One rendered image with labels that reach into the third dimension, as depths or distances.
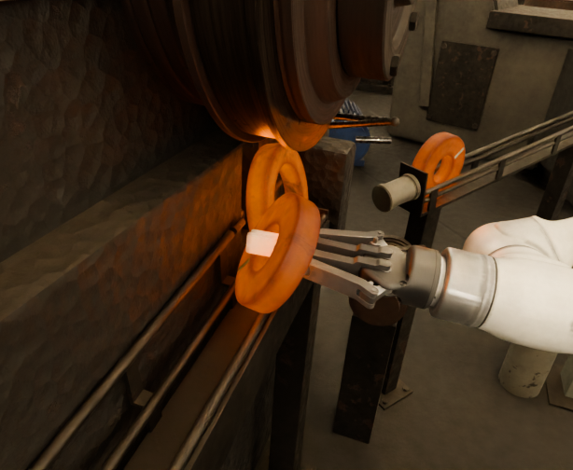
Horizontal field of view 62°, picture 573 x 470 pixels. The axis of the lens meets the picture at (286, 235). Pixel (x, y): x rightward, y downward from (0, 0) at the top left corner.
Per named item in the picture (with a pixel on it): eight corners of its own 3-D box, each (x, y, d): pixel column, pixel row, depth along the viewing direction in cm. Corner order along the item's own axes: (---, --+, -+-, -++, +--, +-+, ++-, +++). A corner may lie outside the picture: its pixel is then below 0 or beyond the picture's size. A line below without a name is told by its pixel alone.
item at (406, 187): (370, 205, 105) (371, 181, 101) (398, 193, 109) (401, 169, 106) (390, 216, 101) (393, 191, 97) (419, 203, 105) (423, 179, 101)
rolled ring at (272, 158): (312, 161, 85) (294, 162, 86) (271, 123, 67) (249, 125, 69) (305, 267, 82) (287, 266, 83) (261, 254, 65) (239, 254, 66)
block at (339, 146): (284, 254, 100) (291, 143, 87) (296, 236, 106) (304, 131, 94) (333, 266, 97) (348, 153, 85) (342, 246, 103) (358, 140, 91)
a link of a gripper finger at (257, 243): (300, 259, 62) (299, 262, 61) (246, 249, 62) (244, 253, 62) (302, 241, 60) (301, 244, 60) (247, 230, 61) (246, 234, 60)
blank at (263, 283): (288, 272, 49) (315, 284, 51) (305, 167, 59) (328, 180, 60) (223, 323, 60) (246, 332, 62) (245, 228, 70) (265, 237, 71)
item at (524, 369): (498, 392, 144) (558, 244, 118) (496, 364, 154) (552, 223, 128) (541, 404, 141) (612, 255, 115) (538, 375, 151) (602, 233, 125)
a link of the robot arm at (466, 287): (466, 293, 65) (422, 283, 66) (491, 241, 60) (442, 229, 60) (471, 343, 58) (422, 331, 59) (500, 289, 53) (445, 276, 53)
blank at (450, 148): (416, 209, 113) (427, 214, 111) (401, 164, 102) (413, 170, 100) (458, 164, 116) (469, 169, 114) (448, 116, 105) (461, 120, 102)
